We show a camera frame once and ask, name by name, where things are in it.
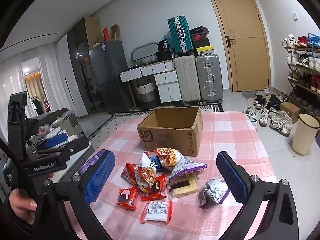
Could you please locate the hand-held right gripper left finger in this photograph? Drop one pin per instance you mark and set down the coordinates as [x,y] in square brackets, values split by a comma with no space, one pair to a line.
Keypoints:
[98,177]

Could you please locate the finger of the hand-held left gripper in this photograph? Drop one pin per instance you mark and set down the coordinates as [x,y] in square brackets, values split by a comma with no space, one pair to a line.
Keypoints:
[75,146]
[56,140]

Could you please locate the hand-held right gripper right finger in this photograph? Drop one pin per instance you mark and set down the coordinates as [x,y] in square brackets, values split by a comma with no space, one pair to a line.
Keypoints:
[232,177]

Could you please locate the small purple snack packet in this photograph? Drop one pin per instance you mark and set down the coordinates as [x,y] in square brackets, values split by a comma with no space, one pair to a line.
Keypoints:
[87,165]

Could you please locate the purple silver packet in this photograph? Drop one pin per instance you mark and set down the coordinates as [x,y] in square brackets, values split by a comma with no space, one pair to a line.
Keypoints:
[215,190]

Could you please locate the red cookie snack packet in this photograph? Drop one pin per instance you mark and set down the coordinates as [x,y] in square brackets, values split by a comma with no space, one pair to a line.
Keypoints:
[126,197]
[157,186]

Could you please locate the purple white snack packet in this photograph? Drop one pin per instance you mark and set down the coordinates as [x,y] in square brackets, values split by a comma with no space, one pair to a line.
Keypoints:
[186,168]

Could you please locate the blue snack packet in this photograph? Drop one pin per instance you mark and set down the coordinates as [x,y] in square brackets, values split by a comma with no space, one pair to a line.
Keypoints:
[156,163]

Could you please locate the red packet white back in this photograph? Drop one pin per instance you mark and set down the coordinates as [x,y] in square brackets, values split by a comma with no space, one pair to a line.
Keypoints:
[156,211]

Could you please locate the large cardboard box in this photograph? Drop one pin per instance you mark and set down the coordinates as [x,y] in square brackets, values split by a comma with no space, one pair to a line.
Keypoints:
[162,137]

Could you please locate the person's left forearm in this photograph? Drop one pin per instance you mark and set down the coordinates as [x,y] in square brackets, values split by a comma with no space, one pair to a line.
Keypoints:
[12,227]

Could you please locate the person's left hand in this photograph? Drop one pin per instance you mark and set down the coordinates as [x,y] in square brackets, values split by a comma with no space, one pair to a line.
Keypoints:
[22,205]

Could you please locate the white pot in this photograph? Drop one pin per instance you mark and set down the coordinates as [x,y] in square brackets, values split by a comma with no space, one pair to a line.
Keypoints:
[53,131]

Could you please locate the black bag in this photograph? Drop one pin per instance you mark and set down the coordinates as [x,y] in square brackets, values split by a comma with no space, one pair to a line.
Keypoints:
[35,123]

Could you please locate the grey box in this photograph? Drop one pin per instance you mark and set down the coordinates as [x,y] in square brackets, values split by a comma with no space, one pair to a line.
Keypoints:
[71,122]

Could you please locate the hanging clothes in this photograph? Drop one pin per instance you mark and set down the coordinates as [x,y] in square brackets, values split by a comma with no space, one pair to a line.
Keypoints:
[40,106]

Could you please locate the pink checkered tablecloth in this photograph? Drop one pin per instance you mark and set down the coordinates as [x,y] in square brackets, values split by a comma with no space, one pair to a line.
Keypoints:
[225,135]

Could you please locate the white wardrobe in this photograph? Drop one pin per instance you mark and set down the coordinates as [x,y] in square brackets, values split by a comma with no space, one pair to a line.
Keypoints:
[62,80]

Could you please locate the white sheer curtain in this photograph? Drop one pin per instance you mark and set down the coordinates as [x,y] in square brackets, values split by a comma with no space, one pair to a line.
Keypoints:
[47,75]

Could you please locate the pile of sneakers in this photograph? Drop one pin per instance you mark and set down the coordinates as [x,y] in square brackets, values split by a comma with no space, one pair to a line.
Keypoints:
[277,120]

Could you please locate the cream waste bin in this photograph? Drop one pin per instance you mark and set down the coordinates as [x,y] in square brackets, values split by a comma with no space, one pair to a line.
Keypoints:
[303,135]

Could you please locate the grey door mat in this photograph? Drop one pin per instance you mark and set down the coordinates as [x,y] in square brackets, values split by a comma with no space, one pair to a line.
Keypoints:
[250,95]

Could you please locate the dark grey fridge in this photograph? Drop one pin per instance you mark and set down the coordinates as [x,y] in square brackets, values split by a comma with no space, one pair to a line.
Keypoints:
[107,65]

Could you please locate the dark glass cabinet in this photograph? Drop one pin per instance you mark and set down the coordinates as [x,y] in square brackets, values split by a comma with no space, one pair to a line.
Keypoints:
[77,55]

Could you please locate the small cardboard box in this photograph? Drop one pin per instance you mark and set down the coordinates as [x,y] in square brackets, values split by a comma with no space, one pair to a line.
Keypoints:
[290,111]

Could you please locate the grey white woven basket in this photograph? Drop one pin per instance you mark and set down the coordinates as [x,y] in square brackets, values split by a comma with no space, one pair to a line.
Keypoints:
[146,95]

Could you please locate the silver suitcase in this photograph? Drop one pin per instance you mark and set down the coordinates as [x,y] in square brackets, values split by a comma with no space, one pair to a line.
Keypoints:
[202,80]

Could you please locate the beige suitcase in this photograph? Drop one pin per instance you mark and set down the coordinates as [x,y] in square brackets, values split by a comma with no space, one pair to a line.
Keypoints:
[187,80]

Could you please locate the white desk with drawers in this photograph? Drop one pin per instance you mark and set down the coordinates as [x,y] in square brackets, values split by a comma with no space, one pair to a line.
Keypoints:
[165,78]

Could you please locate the tall flat cardboard box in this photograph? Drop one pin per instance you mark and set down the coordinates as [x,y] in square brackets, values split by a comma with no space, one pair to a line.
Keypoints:
[93,31]

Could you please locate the red paper bag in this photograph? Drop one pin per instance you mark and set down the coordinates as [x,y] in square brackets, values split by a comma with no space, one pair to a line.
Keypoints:
[106,33]

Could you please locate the brown paper bag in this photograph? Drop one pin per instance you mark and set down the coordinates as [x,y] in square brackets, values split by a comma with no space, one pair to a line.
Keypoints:
[115,33]

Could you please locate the black storage basket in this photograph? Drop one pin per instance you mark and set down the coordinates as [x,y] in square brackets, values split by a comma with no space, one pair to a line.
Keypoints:
[163,57]

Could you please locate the black box white label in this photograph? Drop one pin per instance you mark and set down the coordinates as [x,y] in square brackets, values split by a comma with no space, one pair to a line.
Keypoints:
[163,47]

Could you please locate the shoe rack with shoes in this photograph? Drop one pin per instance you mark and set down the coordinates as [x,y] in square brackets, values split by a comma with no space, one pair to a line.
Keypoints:
[291,57]

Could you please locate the black red shoe box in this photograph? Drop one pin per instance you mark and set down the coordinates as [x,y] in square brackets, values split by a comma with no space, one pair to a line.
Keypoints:
[200,40]

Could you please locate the teal suitcase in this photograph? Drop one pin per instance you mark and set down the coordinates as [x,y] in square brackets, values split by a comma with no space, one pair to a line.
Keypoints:
[187,35]

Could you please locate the wooden door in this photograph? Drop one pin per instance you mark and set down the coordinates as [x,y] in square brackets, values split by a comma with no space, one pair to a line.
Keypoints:
[240,17]

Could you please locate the silver curved metal frame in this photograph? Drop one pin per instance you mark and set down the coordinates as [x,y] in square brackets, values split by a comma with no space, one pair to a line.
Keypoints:
[147,45]

